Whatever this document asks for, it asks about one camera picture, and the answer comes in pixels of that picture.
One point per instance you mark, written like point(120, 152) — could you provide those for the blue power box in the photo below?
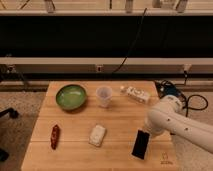
point(171, 90)

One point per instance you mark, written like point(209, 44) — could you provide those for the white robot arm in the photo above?
point(164, 115)

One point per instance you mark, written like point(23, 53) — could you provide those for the black eraser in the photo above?
point(141, 143)

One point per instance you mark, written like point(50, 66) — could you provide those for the green bowl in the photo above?
point(71, 97)

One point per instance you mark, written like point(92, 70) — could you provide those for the clear plastic cup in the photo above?
point(104, 95)

